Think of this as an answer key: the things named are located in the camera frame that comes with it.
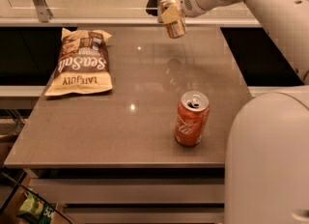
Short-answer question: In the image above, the red coca-cola can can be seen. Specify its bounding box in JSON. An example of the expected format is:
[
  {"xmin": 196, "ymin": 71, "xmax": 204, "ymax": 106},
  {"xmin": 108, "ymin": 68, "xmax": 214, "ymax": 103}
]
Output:
[{"xmin": 174, "ymin": 91, "xmax": 210, "ymax": 147}]

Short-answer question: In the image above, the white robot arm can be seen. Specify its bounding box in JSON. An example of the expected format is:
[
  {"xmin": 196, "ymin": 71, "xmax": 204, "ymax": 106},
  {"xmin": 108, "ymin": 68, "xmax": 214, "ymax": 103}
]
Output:
[{"xmin": 160, "ymin": 0, "xmax": 309, "ymax": 224}]

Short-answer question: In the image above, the gold brown soda can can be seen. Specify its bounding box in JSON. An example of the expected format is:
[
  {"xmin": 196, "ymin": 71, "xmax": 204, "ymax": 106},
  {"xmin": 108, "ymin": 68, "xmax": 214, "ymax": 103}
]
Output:
[{"xmin": 159, "ymin": 0, "xmax": 186, "ymax": 39}]

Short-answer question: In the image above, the grey table drawer unit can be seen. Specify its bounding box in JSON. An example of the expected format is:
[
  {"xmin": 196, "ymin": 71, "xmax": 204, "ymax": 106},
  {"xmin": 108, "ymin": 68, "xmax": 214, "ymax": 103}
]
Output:
[{"xmin": 30, "ymin": 168, "xmax": 224, "ymax": 224}]

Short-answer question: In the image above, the green snack bag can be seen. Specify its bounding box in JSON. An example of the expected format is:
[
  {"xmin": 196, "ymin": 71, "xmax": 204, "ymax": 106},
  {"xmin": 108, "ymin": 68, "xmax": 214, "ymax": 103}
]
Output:
[{"xmin": 17, "ymin": 193, "xmax": 54, "ymax": 224}]

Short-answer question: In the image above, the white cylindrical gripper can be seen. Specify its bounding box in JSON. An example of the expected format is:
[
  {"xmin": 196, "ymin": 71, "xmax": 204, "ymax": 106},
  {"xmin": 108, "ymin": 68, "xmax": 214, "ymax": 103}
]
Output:
[{"xmin": 161, "ymin": 0, "xmax": 214, "ymax": 24}]

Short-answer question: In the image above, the sea salt chips bag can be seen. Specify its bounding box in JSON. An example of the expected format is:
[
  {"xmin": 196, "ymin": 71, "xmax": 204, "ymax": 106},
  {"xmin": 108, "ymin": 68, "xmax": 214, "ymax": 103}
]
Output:
[{"xmin": 45, "ymin": 28, "xmax": 113, "ymax": 97}]

